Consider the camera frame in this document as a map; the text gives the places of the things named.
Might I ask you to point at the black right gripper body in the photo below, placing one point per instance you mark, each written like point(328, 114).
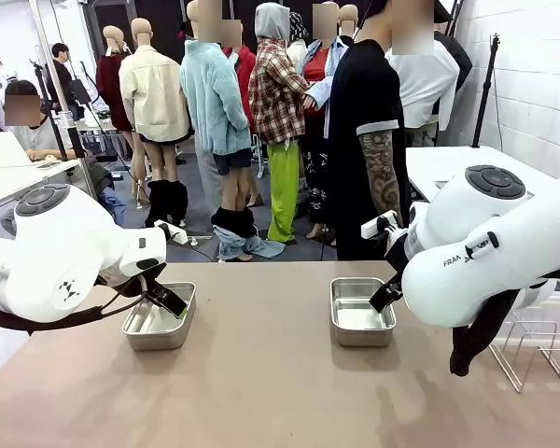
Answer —
point(396, 249)

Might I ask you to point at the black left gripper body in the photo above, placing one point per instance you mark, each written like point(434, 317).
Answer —
point(142, 280)

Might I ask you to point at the steel rectangular container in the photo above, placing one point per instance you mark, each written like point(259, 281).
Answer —
point(354, 322)
point(154, 333)

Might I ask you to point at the tattooed right forearm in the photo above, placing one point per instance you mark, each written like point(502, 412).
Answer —
point(380, 172)

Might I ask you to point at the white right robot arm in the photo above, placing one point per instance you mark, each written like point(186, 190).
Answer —
point(485, 261)

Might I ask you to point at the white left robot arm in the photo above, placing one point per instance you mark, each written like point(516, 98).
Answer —
point(51, 242)

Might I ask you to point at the white side table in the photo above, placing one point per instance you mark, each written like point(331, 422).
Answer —
point(448, 163)

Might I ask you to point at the person in black shirt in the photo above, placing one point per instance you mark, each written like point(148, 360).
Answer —
point(364, 93)

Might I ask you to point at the mannequin in white shirt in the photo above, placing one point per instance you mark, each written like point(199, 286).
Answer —
point(429, 88)

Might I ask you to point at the white work desk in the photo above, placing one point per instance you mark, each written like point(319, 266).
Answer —
point(9, 172)

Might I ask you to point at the seated person in white shirt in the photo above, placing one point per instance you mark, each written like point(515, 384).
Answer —
point(42, 135)

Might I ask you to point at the tall black light stand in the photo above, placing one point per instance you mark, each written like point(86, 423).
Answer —
point(487, 93)

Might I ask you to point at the mannequin in blue open shirt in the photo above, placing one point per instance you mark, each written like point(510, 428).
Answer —
point(319, 79)

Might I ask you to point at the mannequin in cream jacket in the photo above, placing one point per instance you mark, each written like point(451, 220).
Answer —
point(154, 93)

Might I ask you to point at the mannequin in blue fleece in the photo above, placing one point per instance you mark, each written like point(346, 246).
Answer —
point(214, 102)

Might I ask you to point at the mannequin in plaid shirt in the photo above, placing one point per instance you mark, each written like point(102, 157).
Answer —
point(277, 98)

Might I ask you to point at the mannequin in maroon dress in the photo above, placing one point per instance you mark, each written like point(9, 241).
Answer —
point(112, 88)

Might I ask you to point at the mannequin in black jacket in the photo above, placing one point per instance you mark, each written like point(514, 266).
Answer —
point(457, 56)

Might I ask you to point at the standing man in black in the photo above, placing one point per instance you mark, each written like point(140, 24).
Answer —
point(63, 74)

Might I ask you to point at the mannequin in red jacket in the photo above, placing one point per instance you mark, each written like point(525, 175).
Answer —
point(245, 70)

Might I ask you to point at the mannequin in patterned headscarf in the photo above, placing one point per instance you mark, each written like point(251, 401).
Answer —
point(298, 32)

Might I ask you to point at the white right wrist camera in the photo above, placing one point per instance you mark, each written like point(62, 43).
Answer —
point(378, 224)

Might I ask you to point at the black camera tripod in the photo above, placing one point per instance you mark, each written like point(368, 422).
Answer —
point(58, 121)

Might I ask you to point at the aluminium frame post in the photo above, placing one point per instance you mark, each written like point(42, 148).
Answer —
point(58, 79)

